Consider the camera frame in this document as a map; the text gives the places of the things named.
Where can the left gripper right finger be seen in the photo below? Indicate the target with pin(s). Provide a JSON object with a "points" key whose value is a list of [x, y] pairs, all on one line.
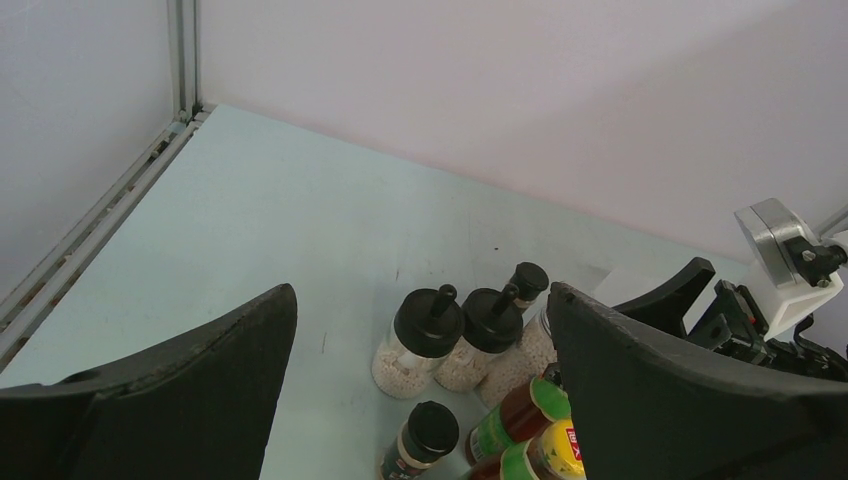
{"points": [[648, 405]]}

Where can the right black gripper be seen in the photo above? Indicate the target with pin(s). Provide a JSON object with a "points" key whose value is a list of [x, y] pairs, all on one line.
{"points": [[732, 325]]}

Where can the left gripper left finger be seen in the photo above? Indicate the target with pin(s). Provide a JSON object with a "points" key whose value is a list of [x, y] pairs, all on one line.
{"points": [[200, 405]]}

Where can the sauce bottle yellow cap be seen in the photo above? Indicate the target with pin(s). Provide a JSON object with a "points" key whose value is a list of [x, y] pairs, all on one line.
{"points": [[553, 454], [523, 413]]}

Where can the blue label spice jar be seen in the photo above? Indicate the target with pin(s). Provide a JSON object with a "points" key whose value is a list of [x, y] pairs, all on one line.
{"points": [[527, 358]]}

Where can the clear plastic organizer tray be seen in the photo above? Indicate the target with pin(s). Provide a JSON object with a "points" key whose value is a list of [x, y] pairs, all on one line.
{"points": [[623, 284]]}

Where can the small black cap spice bottle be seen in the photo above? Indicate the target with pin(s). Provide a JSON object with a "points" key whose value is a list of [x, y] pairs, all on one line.
{"points": [[531, 280]]}

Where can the black lid salt shaker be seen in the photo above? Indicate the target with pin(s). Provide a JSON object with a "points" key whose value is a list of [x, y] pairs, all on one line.
{"points": [[493, 324], [424, 331]]}

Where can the small dark pepper bottle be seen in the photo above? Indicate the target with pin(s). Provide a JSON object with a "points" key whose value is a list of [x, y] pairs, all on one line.
{"points": [[430, 433]]}

